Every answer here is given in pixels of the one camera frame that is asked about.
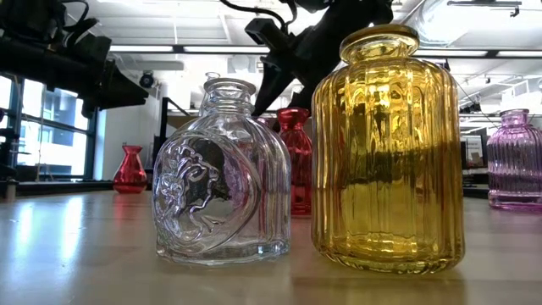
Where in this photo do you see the clear embossed glass bottle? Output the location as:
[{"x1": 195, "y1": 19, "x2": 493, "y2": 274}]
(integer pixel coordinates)
[{"x1": 151, "y1": 77, "x2": 293, "y2": 267}]

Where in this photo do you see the wooden shelf black metal frame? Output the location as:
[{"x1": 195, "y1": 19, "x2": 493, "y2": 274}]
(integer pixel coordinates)
[{"x1": 154, "y1": 96, "x2": 314, "y2": 190}]

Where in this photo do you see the black metal table frame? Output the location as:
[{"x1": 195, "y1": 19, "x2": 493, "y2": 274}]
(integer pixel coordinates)
[{"x1": 0, "y1": 177, "x2": 542, "y2": 200}]

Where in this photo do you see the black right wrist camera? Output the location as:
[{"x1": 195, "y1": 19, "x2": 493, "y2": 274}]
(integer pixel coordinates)
[{"x1": 244, "y1": 17, "x2": 293, "y2": 51}]

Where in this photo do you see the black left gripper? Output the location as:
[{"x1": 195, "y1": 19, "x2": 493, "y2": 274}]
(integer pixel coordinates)
[{"x1": 0, "y1": 19, "x2": 150, "y2": 120}]

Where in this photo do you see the clear tall-necked glass vase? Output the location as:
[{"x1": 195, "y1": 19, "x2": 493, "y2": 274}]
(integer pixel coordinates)
[{"x1": 197, "y1": 70, "x2": 222, "y2": 119}]

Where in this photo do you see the yellow ribbed glass jar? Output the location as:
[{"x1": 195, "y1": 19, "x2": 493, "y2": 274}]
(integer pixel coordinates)
[{"x1": 311, "y1": 24, "x2": 466, "y2": 275}]

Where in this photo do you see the silver ventilation duct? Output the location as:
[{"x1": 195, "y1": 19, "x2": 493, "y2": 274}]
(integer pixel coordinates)
[{"x1": 406, "y1": 0, "x2": 471, "y2": 47}]

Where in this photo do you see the long ceiling light strip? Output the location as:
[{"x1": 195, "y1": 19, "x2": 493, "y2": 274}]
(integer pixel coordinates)
[{"x1": 108, "y1": 43, "x2": 542, "y2": 59}]

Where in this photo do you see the purple ribbed glass bottle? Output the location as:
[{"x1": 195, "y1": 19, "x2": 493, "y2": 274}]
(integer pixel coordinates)
[{"x1": 485, "y1": 108, "x2": 542, "y2": 213}]

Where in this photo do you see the red cone glass vase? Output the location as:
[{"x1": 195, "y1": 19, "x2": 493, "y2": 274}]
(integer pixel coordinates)
[{"x1": 112, "y1": 145, "x2": 148, "y2": 195}]

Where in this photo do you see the large window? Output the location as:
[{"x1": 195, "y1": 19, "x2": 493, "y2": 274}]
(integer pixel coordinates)
[{"x1": 0, "y1": 74, "x2": 99, "y2": 181}]

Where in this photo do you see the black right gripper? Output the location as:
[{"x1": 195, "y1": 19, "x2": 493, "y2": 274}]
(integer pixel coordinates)
[{"x1": 252, "y1": 23, "x2": 355, "y2": 118}]

